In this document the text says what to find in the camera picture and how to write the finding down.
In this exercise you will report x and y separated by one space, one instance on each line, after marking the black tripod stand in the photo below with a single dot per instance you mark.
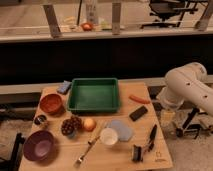
189 127

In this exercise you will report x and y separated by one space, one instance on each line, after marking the blue sponge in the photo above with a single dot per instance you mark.
64 87

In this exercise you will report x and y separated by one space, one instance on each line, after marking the black office chair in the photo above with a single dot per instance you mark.
170 13

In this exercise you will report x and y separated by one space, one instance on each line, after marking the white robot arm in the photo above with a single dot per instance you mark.
186 83

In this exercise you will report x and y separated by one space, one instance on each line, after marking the small dark cup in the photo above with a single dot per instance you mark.
41 121

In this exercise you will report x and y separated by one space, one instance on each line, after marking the black chair frame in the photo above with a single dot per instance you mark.
9 165

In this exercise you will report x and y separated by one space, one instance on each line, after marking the green plastic tray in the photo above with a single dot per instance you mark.
94 95

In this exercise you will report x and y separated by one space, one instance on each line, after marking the white cup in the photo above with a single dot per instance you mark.
109 136

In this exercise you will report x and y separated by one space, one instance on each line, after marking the orange carrot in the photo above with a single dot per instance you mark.
139 100

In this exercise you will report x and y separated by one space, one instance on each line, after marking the black marker pen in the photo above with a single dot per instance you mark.
152 138

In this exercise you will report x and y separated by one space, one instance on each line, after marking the orange-brown bowl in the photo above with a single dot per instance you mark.
51 103

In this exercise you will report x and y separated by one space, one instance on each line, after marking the red apple on shelf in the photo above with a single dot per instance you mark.
87 26

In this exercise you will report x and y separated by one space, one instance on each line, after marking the black eraser block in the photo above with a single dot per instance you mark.
138 113

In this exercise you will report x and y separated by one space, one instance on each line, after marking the light blue cloth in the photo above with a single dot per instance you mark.
124 132

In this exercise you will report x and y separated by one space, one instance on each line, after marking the pine cone in cup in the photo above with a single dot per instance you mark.
71 126

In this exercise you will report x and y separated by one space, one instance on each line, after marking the purple bowl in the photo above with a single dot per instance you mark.
38 145

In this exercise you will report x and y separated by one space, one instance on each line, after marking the peach-coloured fruit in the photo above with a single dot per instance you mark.
89 124

